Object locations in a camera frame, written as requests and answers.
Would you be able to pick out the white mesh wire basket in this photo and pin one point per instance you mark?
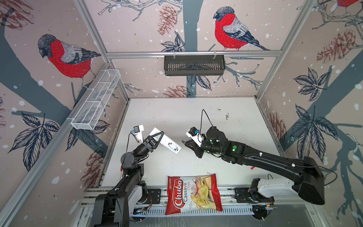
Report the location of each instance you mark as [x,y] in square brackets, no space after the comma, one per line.
[92,109]

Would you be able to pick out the black hanging wire basket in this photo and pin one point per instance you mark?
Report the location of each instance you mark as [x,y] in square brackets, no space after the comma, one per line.
[194,65]

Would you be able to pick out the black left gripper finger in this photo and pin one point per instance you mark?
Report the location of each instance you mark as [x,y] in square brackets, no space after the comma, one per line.
[158,137]
[151,139]

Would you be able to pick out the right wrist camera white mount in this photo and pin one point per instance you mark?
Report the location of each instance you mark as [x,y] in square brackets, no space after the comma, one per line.
[195,135]

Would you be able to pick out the white remote control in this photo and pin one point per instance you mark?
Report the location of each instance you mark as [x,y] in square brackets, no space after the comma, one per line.
[167,142]

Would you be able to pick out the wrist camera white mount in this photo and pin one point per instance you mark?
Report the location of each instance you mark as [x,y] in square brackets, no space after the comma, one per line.
[195,135]
[137,132]

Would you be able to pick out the red Chuba cassava chips bag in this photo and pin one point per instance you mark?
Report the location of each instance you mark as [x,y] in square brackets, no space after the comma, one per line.
[192,193]

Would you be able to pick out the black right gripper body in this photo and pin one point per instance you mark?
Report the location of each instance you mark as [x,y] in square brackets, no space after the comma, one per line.
[206,146]

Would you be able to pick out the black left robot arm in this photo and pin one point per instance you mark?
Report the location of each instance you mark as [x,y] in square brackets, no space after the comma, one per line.
[114,208]

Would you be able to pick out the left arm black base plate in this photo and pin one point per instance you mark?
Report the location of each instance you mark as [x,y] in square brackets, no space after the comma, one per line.
[151,196]

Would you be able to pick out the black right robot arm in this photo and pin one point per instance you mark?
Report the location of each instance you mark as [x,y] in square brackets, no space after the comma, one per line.
[306,175]

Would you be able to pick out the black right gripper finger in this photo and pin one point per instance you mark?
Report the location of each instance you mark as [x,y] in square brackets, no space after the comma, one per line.
[187,141]
[190,145]

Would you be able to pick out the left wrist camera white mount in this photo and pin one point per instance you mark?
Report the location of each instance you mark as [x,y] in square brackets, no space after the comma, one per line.
[137,132]

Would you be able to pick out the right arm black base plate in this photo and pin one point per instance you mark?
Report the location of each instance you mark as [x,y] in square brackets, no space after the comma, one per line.
[243,195]

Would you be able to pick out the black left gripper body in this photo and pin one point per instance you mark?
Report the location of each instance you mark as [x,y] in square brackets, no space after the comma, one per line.
[148,146]

